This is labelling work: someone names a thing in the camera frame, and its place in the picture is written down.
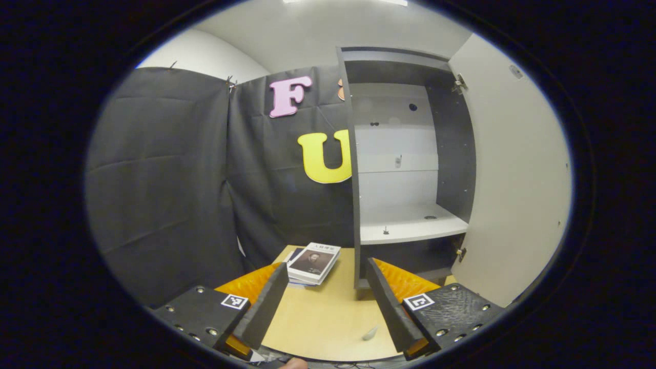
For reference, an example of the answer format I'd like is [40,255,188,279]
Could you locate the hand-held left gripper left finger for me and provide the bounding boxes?
[153,262,290,359]

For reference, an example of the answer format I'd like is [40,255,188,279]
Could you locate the dark grey cabinet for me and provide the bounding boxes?
[336,46,477,300]

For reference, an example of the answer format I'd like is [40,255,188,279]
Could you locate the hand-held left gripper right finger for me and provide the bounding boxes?
[365,258,505,361]

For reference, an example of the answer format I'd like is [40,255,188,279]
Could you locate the black backdrop cloth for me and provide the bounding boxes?
[85,64,357,308]

